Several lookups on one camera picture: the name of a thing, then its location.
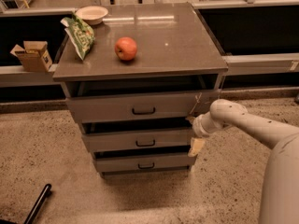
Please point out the grey drawer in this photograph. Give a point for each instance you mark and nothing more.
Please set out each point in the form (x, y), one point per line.
(179, 104)
(144, 163)
(97, 142)

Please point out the small cardboard box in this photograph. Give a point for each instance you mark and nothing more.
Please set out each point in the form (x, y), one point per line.
(33, 55)

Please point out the grey ledge rail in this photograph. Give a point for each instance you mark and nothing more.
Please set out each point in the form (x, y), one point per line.
(15, 76)

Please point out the grey bottom drawer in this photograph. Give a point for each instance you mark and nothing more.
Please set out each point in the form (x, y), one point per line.
(144, 163)

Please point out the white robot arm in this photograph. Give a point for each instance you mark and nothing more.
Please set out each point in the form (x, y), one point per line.
(280, 195)

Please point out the grey drawer cabinet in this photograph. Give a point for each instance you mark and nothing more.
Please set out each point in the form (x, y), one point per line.
(174, 53)

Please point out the black bar on floor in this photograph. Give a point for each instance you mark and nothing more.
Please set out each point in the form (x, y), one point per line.
(44, 194)

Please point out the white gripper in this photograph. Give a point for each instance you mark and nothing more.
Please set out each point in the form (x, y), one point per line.
(198, 127)

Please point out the green chip bag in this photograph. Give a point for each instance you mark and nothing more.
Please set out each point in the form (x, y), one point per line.
(81, 34)

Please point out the grey top drawer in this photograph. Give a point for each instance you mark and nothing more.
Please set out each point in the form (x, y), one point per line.
(179, 104)

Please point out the white bowl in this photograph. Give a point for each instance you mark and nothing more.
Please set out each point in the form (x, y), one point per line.
(92, 15)

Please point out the red apple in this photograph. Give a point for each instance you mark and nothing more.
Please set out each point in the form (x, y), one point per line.
(125, 48)

